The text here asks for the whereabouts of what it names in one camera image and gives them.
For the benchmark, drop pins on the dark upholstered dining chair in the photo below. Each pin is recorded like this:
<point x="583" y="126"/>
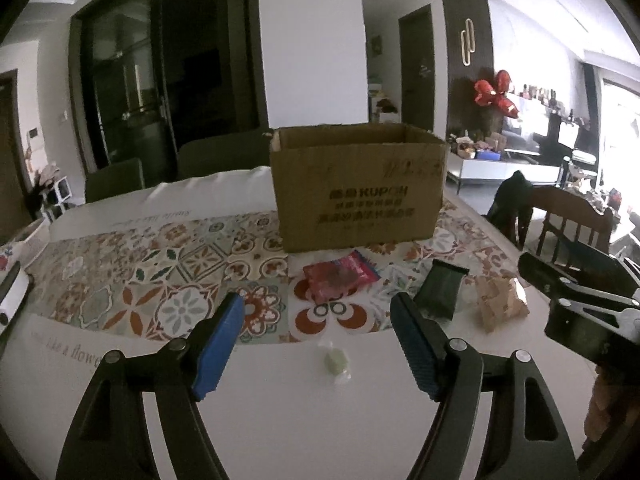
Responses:
<point x="220" y="157"/>
<point x="115" y="180"/>

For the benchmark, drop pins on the white round appliance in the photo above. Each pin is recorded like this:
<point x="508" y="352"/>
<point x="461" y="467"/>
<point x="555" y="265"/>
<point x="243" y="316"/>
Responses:
<point x="12" y="300"/>

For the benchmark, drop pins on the gold clip-shaped wall decor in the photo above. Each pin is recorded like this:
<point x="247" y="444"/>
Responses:
<point x="468" y="42"/>

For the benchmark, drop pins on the dark hallway door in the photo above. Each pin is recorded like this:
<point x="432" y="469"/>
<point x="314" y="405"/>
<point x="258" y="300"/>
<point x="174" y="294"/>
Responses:
<point x="416" y="70"/>

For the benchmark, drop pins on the person's right hand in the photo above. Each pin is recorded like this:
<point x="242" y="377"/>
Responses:
<point x="607" y="405"/>

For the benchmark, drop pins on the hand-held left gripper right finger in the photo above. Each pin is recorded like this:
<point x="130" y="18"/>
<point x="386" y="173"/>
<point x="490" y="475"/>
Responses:
<point x="415" y="355"/>

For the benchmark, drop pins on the red snack packet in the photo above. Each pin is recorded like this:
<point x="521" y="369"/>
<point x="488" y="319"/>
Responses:
<point x="335" y="277"/>

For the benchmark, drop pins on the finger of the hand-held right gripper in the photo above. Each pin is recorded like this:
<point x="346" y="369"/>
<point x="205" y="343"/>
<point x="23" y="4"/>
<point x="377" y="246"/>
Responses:
<point x="545" y="270"/>
<point x="575" y="332"/>

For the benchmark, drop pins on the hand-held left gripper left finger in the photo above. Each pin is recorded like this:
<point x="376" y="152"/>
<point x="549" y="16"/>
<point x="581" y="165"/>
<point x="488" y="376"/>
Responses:
<point x="220" y="350"/>

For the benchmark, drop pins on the white low cabinet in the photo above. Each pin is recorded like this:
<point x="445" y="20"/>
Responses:
<point x="515" y="172"/>

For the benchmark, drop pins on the brown cardboard box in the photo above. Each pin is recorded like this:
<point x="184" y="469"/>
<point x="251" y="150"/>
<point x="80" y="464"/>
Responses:
<point x="350" y="185"/>

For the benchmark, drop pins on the brown entrance door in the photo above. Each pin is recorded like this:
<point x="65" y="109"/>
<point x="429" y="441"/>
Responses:
<point x="10" y="150"/>

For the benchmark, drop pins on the white cube shelf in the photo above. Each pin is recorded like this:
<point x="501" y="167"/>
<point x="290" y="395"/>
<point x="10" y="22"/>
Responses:
<point x="55" y="195"/>

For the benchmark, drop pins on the tan snack bag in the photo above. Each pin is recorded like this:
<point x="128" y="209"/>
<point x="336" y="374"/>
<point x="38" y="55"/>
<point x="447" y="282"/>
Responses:
<point x="500" y="302"/>

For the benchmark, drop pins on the red foil balloon bunch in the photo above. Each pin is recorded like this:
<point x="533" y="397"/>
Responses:
<point x="495" y="92"/>

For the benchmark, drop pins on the dark jacket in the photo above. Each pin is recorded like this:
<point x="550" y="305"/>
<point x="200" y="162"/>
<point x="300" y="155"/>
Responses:
<point x="510" y="200"/>

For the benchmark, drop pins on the patterned tile-print table mat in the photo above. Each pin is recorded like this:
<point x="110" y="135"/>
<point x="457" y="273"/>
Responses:
<point x="175" y="270"/>

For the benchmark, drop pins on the dark glass sliding door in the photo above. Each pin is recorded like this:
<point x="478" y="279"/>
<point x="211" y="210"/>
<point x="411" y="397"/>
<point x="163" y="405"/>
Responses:
<point x="165" y="60"/>

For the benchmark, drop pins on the dark slatted wall panel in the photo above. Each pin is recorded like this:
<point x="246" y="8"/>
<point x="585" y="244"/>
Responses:
<point x="482" y="25"/>

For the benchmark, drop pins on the dark green snack packet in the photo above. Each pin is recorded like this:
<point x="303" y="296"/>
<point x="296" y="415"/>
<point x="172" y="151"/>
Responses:
<point x="440" y="290"/>

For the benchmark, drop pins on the small green candy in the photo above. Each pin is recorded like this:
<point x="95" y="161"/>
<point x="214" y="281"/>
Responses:
<point x="334" y="362"/>

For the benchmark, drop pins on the brown wooden chair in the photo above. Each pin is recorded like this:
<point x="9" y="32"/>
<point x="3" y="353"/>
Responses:
<point x="575" y="205"/>

